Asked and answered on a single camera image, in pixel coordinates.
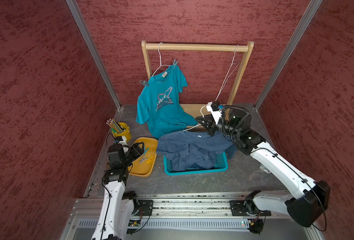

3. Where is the yellow clothespin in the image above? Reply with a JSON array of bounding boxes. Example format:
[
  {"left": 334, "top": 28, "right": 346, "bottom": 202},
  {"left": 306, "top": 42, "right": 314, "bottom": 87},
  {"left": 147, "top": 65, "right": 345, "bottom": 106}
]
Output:
[{"left": 146, "top": 156, "right": 155, "bottom": 164}]

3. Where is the aluminium rail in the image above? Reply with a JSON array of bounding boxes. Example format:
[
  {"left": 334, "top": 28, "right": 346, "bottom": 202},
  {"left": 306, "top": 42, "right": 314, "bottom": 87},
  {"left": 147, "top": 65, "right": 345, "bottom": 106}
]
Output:
[{"left": 66, "top": 192, "right": 298, "bottom": 233}]

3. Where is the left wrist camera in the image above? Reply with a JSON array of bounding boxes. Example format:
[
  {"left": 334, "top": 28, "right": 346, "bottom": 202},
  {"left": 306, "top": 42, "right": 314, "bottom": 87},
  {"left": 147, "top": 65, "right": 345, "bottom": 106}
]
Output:
[{"left": 115, "top": 136, "right": 129, "bottom": 148}]

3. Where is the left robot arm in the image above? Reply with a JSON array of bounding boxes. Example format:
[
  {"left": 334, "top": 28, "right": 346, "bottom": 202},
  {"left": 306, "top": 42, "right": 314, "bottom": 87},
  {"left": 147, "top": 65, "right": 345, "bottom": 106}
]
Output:
[{"left": 92, "top": 141, "right": 145, "bottom": 240}]

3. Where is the grey-blue t-shirt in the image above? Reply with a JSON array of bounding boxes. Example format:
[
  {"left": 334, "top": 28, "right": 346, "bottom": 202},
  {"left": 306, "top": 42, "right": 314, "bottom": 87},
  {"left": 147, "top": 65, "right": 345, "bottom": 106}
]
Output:
[{"left": 156, "top": 131, "right": 237, "bottom": 172}]

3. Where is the white wire hanger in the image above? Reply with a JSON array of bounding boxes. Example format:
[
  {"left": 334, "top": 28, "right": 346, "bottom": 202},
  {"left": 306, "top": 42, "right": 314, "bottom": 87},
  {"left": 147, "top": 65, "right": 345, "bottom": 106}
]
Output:
[
  {"left": 151, "top": 42, "right": 170, "bottom": 77},
  {"left": 215, "top": 45, "right": 239, "bottom": 101},
  {"left": 181, "top": 104, "right": 209, "bottom": 131}
]

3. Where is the teal plastic basket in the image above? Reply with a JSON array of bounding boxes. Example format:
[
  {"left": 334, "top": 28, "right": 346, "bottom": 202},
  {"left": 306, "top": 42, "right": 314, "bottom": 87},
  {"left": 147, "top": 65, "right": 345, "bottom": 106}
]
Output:
[{"left": 163, "top": 152, "right": 229, "bottom": 176}]

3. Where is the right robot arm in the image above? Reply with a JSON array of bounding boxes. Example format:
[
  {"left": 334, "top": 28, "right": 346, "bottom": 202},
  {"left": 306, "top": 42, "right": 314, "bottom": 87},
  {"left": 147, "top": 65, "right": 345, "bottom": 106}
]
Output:
[{"left": 196, "top": 102, "right": 330, "bottom": 228}]

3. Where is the corner aluminium profile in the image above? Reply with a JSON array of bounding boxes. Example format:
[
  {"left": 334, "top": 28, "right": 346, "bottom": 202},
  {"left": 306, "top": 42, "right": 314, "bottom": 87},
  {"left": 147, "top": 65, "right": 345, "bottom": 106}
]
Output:
[
  {"left": 254, "top": 0, "right": 323, "bottom": 111},
  {"left": 66, "top": 0, "right": 122, "bottom": 111}
]

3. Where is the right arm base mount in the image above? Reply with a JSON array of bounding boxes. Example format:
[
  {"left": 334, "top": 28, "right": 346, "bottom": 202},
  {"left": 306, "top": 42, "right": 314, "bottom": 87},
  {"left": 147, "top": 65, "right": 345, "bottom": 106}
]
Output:
[{"left": 229, "top": 200, "right": 271, "bottom": 218}]

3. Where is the left corner aluminium profile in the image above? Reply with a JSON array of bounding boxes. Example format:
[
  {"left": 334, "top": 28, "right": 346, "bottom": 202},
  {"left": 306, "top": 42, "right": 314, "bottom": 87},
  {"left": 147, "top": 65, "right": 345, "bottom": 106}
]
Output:
[{"left": 66, "top": 0, "right": 122, "bottom": 111}]

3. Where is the yellow tray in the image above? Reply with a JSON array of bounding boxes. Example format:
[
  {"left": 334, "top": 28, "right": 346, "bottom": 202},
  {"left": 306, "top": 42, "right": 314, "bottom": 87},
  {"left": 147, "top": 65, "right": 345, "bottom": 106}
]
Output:
[{"left": 128, "top": 137, "right": 158, "bottom": 178}]

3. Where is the grey clothespin on teal shoulder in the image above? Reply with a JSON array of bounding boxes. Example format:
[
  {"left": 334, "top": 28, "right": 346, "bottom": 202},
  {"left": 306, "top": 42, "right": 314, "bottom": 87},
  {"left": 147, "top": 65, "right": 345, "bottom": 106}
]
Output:
[{"left": 139, "top": 80, "right": 150, "bottom": 87}]

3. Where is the right corner aluminium profile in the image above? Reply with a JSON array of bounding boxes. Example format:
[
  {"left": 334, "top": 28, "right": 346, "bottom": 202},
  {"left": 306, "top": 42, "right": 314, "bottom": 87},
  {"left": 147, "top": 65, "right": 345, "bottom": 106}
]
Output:
[{"left": 254, "top": 0, "right": 323, "bottom": 111}]

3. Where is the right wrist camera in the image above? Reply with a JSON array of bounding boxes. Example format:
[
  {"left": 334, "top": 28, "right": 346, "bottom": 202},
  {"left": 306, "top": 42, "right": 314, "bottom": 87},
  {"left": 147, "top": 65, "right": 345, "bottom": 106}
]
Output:
[{"left": 206, "top": 101, "right": 223, "bottom": 124}]

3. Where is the teal t-shirt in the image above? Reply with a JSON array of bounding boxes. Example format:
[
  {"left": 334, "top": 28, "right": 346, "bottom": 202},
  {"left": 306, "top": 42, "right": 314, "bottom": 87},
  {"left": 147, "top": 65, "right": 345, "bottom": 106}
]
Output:
[{"left": 136, "top": 65, "right": 197, "bottom": 138}]

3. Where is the yellow pencil cup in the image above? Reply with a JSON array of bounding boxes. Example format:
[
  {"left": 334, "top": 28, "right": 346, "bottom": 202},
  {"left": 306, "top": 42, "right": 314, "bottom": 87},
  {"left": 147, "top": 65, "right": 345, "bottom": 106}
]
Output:
[{"left": 111, "top": 123, "right": 132, "bottom": 142}]

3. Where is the wooden clothes rack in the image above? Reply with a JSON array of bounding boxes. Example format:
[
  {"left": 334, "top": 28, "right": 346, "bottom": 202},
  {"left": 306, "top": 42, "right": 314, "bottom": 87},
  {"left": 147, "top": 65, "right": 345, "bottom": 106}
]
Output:
[{"left": 141, "top": 40, "right": 255, "bottom": 105}]

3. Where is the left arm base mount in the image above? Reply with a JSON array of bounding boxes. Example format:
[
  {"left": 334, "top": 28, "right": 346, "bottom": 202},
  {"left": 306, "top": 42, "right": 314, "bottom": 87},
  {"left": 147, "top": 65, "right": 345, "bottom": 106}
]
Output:
[{"left": 132, "top": 200, "right": 154, "bottom": 217}]

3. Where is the coloured pencils bunch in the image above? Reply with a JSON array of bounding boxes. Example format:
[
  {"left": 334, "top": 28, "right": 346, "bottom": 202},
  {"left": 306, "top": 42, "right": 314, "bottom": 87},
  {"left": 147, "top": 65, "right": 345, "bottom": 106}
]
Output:
[{"left": 106, "top": 119, "right": 125, "bottom": 133}]

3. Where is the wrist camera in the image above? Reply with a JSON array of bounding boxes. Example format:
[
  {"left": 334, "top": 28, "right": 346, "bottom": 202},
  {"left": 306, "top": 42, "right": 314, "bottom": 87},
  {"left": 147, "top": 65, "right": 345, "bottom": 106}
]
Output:
[
  {"left": 115, "top": 136, "right": 129, "bottom": 148},
  {"left": 206, "top": 101, "right": 223, "bottom": 124}
]

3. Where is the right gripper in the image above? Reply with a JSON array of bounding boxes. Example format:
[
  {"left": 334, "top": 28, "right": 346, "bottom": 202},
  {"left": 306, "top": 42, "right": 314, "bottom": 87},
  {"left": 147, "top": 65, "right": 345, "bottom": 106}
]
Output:
[{"left": 196, "top": 113, "right": 241, "bottom": 136}]

